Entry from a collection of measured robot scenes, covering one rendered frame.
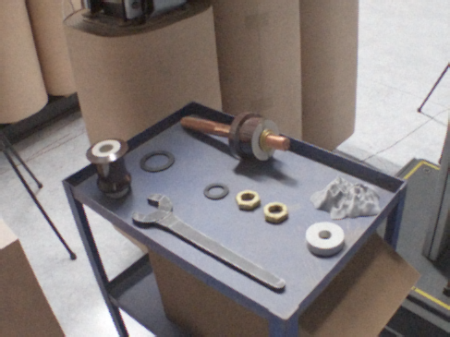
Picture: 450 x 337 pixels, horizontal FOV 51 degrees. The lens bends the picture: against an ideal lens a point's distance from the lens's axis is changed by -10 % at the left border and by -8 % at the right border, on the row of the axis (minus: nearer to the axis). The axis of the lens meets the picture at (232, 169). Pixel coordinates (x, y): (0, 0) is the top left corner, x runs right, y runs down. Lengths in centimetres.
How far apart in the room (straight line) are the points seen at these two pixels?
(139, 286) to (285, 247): 58
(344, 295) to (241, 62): 105
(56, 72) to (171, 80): 181
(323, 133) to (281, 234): 140
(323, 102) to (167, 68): 94
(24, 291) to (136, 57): 73
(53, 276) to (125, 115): 98
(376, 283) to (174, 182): 49
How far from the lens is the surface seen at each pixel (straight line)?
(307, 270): 92
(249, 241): 98
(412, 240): 182
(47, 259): 239
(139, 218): 104
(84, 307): 213
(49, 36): 319
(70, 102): 352
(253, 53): 180
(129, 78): 151
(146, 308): 138
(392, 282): 105
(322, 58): 217
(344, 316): 96
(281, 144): 109
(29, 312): 117
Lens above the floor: 155
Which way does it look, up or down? 35 degrees down
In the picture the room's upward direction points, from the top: 5 degrees counter-clockwise
